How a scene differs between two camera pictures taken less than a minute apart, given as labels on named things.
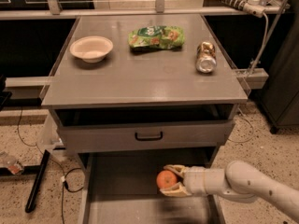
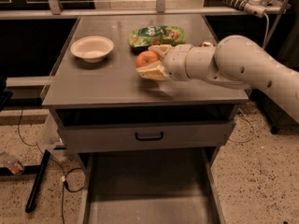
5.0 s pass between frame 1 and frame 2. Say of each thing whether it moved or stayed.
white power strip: stayed
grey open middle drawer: stayed
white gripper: moved
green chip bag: stayed
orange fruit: moved
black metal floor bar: stayed
